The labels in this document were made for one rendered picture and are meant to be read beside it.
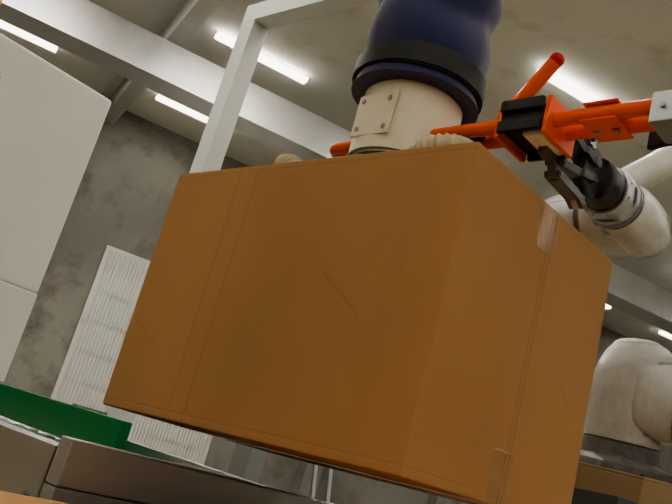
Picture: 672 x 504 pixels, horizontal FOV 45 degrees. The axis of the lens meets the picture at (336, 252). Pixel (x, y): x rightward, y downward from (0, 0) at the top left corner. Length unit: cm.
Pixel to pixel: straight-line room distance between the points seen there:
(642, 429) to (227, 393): 92
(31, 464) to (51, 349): 1134
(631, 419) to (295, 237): 88
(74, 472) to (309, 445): 31
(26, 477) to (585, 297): 80
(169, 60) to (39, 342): 513
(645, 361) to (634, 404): 9
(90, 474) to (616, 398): 106
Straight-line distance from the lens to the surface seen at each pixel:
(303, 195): 113
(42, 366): 1246
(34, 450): 115
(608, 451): 173
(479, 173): 98
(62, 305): 1251
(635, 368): 174
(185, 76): 908
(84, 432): 213
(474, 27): 138
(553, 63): 125
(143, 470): 115
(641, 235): 142
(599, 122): 114
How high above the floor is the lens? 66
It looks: 15 degrees up
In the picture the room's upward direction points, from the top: 16 degrees clockwise
